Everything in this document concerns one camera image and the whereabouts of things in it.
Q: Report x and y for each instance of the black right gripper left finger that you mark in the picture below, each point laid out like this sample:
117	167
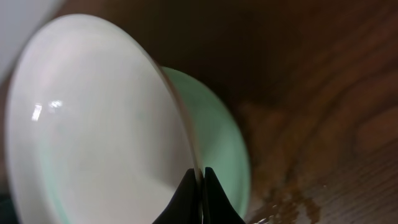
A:
183	207

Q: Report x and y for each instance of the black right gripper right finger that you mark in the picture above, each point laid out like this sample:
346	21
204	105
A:
216	206

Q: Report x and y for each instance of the light green plate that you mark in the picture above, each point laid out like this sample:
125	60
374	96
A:
218	136

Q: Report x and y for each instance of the white plate with stain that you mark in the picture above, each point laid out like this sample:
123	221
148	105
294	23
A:
94	129

